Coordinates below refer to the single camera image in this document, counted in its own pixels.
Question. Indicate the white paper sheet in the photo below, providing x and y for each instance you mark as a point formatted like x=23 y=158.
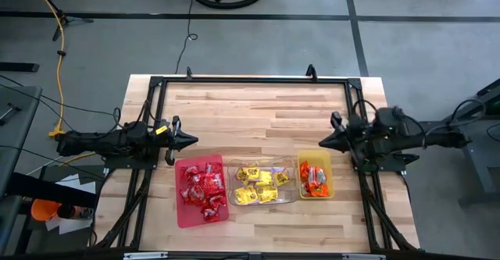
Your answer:
x=72 y=225
x=84 y=187

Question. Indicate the clear plastic bin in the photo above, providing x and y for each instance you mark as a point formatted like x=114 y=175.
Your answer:
x=291 y=198

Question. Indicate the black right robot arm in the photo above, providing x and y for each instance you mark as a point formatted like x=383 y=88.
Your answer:
x=429 y=139

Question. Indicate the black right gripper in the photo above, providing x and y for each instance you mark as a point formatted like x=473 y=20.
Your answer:
x=359 y=139

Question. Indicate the orange Reese's candy packet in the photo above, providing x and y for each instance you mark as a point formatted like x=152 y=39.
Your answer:
x=321 y=176
x=312 y=175
x=304 y=171
x=319 y=191
x=304 y=190

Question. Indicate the yellow candy packet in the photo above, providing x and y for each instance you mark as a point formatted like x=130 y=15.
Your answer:
x=268 y=194
x=265 y=179
x=281 y=179
x=254 y=172
x=242 y=176
x=246 y=196

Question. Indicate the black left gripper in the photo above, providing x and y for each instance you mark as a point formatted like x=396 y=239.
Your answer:
x=168 y=139

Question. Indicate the yellow tape tag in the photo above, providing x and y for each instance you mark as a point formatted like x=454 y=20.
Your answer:
x=161 y=129

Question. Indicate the black tripod stand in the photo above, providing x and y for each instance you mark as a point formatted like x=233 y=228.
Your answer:
x=64 y=19

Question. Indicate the dark bottle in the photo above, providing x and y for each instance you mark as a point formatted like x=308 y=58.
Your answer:
x=68 y=211

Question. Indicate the black padded beam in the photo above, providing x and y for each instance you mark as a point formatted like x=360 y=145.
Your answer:
x=47 y=189

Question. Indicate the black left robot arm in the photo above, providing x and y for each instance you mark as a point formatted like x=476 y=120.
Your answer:
x=97 y=143

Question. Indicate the red plastic bin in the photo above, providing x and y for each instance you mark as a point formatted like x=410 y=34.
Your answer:
x=185 y=219

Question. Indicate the silver metal bracket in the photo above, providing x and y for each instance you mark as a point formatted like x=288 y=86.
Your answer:
x=144 y=255
x=363 y=257

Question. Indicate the yellow plastic bin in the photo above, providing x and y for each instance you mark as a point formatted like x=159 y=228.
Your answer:
x=316 y=155

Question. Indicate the black flat bar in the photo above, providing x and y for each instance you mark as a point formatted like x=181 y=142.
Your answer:
x=19 y=67

